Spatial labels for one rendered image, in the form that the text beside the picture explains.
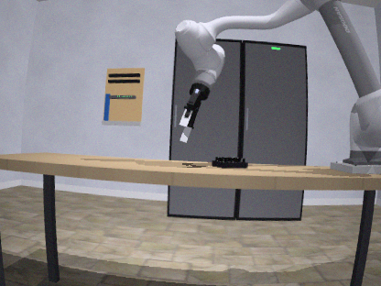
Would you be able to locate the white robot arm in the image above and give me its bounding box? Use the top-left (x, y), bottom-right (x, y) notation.
top-left (175, 0), bottom-right (381, 165)

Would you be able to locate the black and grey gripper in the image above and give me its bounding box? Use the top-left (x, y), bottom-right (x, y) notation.
top-left (180, 83), bottom-right (210, 143)

